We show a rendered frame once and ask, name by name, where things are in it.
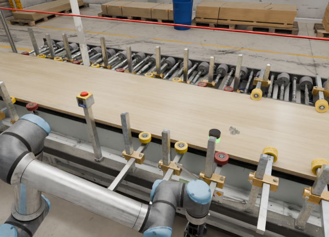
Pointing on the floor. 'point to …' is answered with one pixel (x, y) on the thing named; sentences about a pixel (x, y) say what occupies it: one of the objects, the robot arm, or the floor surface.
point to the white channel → (79, 27)
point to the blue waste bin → (182, 12)
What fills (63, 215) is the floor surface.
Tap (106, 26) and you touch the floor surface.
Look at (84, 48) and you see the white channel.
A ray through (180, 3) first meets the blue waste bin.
